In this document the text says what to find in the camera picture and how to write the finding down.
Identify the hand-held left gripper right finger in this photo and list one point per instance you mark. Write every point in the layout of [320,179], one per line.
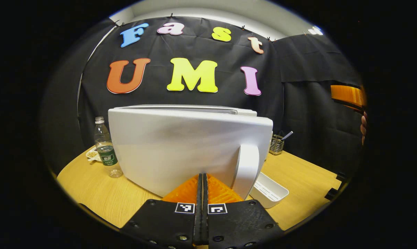
[239,221]

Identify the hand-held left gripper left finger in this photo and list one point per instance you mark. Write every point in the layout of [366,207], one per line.
[167,221]

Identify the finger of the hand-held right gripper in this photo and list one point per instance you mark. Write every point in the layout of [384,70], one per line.
[346,95]

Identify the white microwave oven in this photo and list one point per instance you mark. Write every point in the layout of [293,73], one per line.
[181,148]

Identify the white rectangular tray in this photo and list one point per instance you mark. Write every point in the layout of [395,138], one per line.
[269,192]

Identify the black backdrop cloth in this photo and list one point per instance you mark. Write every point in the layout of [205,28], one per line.
[298,69]

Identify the small grey utensil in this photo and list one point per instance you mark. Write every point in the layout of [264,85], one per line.
[287,135]

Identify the ceiling light panel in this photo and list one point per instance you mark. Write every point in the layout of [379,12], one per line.
[315,30]

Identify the black table clamp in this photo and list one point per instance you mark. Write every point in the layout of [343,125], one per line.
[341,176]
[331,194]

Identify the plastic water bottle green label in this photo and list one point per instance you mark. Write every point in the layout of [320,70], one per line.
[106,152]

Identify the white divided snack dish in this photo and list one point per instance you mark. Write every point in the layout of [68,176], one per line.
[92,155]

